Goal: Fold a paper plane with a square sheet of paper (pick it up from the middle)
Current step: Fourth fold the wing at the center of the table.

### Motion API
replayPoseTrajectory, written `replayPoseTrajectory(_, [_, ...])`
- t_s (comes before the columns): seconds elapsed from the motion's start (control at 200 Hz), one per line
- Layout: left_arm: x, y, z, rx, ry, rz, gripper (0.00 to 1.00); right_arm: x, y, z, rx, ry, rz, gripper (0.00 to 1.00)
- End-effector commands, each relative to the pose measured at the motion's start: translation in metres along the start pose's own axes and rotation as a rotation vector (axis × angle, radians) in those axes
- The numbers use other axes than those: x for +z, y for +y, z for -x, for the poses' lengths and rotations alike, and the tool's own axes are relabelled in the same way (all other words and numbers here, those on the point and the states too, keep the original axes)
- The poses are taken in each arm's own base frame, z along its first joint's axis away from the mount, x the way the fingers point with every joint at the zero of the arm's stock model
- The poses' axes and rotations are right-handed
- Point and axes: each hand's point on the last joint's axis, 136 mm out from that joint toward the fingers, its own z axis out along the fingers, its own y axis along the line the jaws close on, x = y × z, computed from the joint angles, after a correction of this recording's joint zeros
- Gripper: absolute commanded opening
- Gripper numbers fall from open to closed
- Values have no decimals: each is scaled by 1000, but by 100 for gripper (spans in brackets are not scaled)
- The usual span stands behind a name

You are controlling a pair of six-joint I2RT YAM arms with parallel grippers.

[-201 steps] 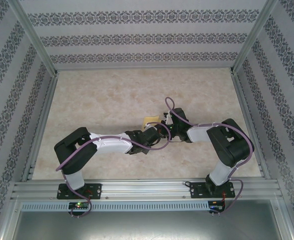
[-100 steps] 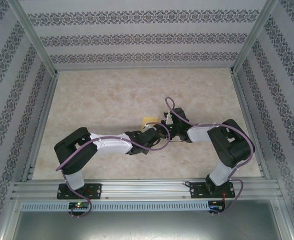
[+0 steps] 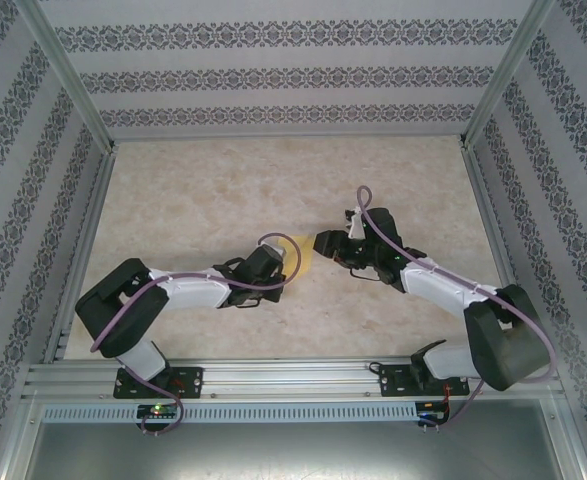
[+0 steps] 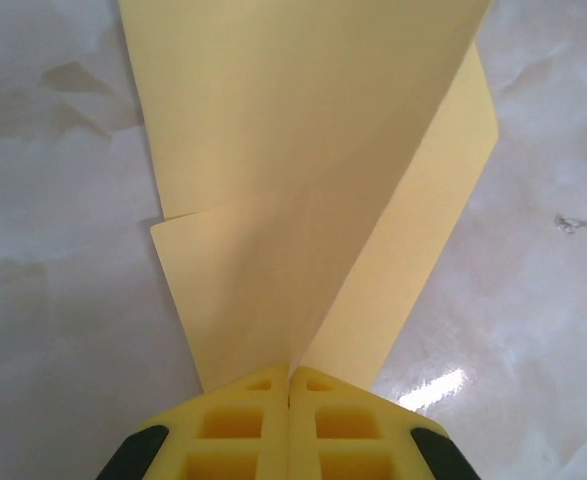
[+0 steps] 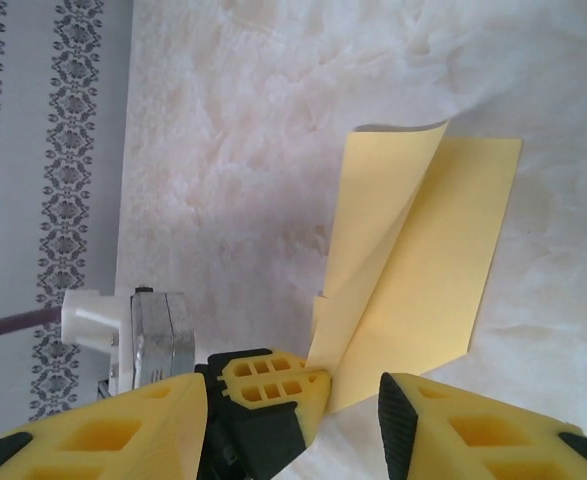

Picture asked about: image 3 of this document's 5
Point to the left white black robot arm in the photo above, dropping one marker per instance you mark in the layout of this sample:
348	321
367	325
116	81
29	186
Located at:
193	292

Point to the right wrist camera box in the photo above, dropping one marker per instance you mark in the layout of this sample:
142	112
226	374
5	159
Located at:
355	222

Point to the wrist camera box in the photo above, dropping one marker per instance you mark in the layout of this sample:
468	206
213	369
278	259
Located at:
274	249
355	222

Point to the aluminium frame post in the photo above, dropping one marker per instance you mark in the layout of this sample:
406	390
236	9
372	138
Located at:
63	70
508	70

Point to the yellow square paper sheet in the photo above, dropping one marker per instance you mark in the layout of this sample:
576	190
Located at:
307	257

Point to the aluminium mounting rail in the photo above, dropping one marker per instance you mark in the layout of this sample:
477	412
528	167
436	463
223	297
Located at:
293	377

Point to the grey metal sheet panel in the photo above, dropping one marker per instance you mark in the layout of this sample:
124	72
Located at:
293	450

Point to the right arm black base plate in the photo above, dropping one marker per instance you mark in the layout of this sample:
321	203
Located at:
395	382

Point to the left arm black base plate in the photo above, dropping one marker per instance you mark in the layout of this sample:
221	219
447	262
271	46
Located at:
193	380

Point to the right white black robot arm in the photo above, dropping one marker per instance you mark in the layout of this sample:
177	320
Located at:
443	290

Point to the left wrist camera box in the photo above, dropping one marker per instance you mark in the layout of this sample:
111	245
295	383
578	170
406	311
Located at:
274	249

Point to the aluminium side rail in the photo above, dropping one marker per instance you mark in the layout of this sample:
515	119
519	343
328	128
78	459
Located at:
493	220
93	210

